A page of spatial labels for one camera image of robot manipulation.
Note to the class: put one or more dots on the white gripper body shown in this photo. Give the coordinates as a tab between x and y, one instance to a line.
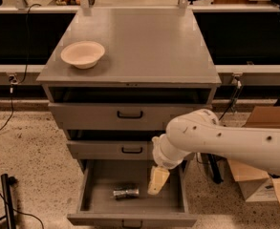
161	156

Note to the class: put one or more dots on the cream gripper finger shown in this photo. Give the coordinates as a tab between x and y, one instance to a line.
158	177

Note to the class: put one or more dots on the silver redbull can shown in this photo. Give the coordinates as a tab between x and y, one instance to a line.
122	193

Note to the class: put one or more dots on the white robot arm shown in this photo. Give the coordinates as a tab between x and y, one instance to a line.
201	132

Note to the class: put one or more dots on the grey bottom drawer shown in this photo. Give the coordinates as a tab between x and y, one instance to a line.
98	207

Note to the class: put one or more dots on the grey drawer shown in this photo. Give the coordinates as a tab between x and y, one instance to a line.
120	117
98	207
118	150

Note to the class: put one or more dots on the grey middle drawer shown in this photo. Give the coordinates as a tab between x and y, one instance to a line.
118	150

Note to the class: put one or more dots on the grey drawer cabinet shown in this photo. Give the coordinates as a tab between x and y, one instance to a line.
152	56

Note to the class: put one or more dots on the grey top drawer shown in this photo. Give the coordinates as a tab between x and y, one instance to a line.
120	117

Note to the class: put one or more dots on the black bar leaning on floor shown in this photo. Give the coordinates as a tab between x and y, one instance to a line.
215	169

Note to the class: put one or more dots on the brown cardboard box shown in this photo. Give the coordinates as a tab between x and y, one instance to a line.
258	185

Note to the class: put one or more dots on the cream paper bowl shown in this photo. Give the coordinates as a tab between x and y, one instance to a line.
83	54

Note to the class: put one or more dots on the black stand with cable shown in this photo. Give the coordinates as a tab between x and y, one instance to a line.
9	211

